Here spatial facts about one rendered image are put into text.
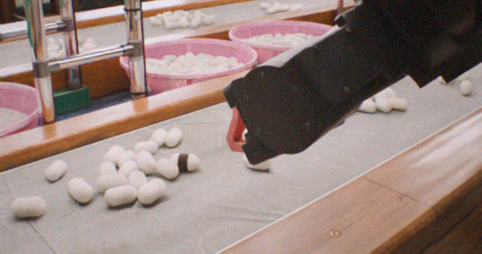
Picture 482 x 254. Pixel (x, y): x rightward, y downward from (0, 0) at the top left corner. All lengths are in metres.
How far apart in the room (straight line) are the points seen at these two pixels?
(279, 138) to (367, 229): 0.21
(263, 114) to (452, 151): 0.40
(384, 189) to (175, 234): 0.22
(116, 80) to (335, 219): 0.70
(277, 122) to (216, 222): 0.25
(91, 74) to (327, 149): 0.55
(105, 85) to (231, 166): 0.51
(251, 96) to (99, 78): 0.79
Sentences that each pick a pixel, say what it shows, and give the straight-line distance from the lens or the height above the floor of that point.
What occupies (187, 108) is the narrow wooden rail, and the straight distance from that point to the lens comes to 0.81.
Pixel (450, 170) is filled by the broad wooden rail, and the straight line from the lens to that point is 0.63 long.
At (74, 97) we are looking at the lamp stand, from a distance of 1.04.
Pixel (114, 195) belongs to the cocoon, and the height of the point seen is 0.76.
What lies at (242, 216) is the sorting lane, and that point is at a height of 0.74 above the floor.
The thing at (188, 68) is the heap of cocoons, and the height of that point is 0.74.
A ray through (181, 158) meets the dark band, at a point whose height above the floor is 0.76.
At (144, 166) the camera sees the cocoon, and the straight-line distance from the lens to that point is 0.63.
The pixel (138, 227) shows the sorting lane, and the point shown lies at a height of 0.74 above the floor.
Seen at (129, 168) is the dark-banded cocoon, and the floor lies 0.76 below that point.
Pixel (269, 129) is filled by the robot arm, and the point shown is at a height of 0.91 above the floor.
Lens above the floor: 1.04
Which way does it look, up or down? 22 degrees down
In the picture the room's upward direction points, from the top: straight up
